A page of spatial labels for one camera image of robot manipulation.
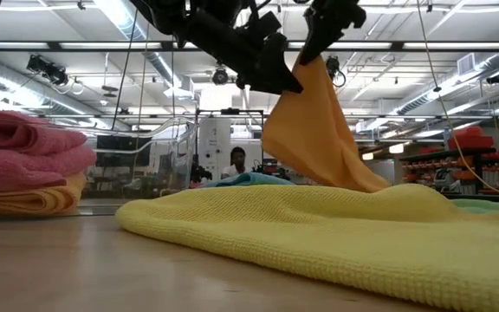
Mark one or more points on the white air vent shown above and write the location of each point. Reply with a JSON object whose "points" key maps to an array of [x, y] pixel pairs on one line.
{"points": [[466, 64]]}

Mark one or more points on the clear plastic bin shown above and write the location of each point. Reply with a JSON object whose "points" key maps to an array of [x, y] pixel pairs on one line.
{"points": [[191, 151]]}

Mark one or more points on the black monitor screen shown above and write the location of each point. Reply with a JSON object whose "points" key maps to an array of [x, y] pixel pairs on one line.
{"points": [[121, 151]]}

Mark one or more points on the blue microfiber towel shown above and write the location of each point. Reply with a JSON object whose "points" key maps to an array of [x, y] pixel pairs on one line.
{"points": [[249, 179]]}

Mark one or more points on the orange microfiber towel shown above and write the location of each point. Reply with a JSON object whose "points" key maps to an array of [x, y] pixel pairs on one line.
{"points": [[314, 143], [24, 201]]}

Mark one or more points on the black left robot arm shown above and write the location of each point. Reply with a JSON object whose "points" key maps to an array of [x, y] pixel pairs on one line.
{"points": [[163, 13]]}

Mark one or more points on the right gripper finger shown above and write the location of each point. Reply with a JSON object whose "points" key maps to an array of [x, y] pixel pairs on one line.
{"points": [[319, 39]]}

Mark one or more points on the black dome fixture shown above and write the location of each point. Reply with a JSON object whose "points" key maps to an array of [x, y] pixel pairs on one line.
{"points": [[496, 79]]}

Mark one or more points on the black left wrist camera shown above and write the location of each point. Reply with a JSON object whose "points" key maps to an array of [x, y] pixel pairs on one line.
{"points": [[264, 24]]}

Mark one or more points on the black round spotlight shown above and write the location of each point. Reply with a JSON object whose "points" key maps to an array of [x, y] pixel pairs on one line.
{"points": [[220, 76]]}

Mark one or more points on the green microfiber towel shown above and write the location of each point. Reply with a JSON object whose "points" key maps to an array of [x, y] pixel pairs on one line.
{"points": [[487, 206]]}

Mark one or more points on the person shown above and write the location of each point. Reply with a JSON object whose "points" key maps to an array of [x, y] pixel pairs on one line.
{"points": [[237, 169]]}

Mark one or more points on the black ceiling track device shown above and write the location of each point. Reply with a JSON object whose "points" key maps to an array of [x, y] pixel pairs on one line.
{"points": [[46, 68]]}

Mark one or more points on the black shelf rack orange bins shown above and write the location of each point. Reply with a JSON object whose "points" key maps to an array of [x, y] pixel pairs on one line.
{"points": [[449, 154]]}

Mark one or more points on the red plastic crate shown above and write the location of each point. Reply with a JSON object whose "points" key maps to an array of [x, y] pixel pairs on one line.
{"points": [[470, 141]]}

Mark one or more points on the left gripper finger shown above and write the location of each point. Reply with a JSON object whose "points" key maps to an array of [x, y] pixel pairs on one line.
{"points": [[271, 69]]}

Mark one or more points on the yellow microfiber towel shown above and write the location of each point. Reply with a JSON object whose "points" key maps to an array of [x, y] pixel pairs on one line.
{"points": [[319, 242]]}

